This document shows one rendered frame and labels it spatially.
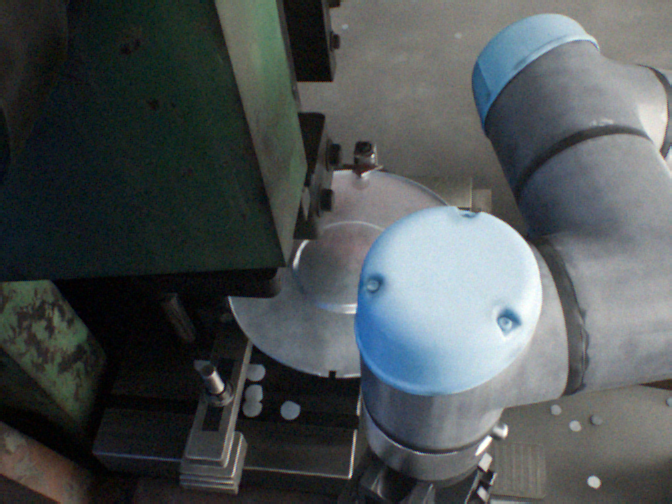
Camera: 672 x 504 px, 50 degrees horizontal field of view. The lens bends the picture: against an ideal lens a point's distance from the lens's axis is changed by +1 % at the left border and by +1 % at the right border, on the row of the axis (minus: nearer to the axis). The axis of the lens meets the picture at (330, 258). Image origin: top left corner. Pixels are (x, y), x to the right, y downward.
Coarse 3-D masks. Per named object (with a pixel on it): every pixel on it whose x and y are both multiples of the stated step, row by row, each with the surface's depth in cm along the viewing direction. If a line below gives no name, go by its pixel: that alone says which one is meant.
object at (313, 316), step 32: (352, 192) 90; (384, 192) 89; (416, 192) 89; (352, 224) 86; (384, 224) 86; (320, 256) 84; (352, 256) 83; (288, 288) 82; (320, 288) 81; (352, 288) 81; (256, 320) 80; (288, 320) 80; (320, 320) 79; (352, 320) 79; (288, 352) 78; (320, 352) 77; (352, 352) 77
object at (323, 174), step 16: (288, 48) 66; (288, 64) 67; (304, 112) 71; (304, 128) 70; (320, 128) 70; (304, 144) 69; (320, 144) 68; (336, 144) 72; (320, 160) 69; (336, 160) 72; (320, 176) 69; (320, 192) 69; (320, 208) 69; (304, 224) 70; (320, 224) 71
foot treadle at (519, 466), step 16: (496, 448) 132; (512, 448) 132; (528, 448) 131; (496, 464) 130; (512, 464) 130; (528, 464) 130; (544, 464) 129; (496, 480) 128; (512, 480) 128; (528, 480) 128; (544, 480) 128; (512, 496) 127; (528, 496) 126; (544, 496) 126
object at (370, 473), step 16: (368, 448) 47; (368, 464) 46; (384, 464) 40; (480, 464) 47; (352, 480) 46; (368, 480) 40; (384, 480) 40; (400, 480) 41; (416, 480) 40; (432, 480) 39; (448, 480) 39; (464, 480) 45; (368, 496) 42; (384, 496) 39; (400, 496) 40; (416, 496) 39; (432, 496) 42; (448, 496) 45; (464, 496) 45
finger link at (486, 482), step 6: (480, 474) 49; (486, 474) 49; (492, 474) 49; (480, 480) 48; (486, 480) 49; (492, 480) 48; (480, 486) 49; (486, 486) 49; (492, 486) 50; (474, 492) 49; (480, 492) 49; (486, 492) 49; (474, 498) 50; (480, 498) 49; (486, 498) 49
